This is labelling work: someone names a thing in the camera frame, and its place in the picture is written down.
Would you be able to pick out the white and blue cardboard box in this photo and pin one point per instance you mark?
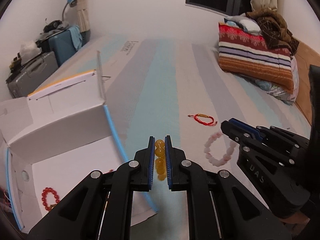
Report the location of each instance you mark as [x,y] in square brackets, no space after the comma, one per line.
[62,130]

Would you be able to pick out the blue suitcase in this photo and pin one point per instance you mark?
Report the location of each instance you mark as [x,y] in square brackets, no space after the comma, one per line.
[63,47]

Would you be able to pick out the blue desk lamp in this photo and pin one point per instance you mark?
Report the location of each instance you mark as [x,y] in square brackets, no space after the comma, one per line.
[72,1]

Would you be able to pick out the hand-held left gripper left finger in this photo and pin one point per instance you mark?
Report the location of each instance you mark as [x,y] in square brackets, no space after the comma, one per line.
[150,162]

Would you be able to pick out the brown patterned blanket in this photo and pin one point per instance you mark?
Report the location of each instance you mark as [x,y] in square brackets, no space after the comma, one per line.
[272,27]

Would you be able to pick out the grey suitcase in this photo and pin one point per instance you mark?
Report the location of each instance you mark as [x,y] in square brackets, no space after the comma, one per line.
[32,72]

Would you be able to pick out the light blue floral pillow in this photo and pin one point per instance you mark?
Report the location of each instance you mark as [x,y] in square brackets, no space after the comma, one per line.
[282,92]

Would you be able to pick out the wooden headboard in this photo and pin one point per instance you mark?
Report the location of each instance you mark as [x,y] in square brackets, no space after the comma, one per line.
[303,80]

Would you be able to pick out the striped red and orange pillow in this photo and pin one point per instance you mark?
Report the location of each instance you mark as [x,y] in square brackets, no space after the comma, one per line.
[255,55]

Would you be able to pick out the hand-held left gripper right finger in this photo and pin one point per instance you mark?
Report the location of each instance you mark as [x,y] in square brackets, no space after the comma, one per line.
[168,162]

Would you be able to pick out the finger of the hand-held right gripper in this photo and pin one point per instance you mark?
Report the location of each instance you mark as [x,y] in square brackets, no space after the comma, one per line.
[247,127]
[250,140]

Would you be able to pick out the dark bag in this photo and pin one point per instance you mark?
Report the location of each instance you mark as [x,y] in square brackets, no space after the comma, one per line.
[53,26]

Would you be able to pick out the blue and white folded clothing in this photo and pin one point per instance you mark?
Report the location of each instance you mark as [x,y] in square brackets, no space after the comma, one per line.
[246,25]

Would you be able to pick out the white plastic bag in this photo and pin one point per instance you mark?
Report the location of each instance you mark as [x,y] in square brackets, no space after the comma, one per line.
[30,50]

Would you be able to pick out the beige tied curtain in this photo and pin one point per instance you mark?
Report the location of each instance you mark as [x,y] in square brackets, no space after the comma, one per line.
[82,10]

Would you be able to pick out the person's right hand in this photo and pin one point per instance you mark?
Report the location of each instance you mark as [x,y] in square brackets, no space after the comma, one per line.
[295,217]

